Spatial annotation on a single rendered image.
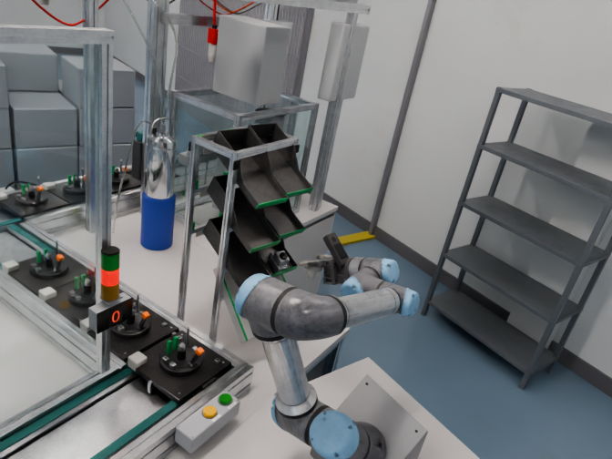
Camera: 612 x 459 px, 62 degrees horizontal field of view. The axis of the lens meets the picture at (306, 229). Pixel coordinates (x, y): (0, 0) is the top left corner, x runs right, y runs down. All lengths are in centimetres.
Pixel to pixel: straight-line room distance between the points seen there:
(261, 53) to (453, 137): 228
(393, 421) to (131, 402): 80
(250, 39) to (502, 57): 220
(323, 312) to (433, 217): 356
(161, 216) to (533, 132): 271
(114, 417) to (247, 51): 175
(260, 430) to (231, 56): 177
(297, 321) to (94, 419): 81
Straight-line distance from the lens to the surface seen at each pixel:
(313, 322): 113
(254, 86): 264
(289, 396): 141
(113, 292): 157
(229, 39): 273
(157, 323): 197
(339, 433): 141
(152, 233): 258
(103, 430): 170
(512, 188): 420
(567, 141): 399
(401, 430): 160
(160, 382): 175
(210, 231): 183
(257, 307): 118
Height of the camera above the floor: 218
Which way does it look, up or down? 26 degrees down
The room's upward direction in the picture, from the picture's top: 11 degrees clockwise
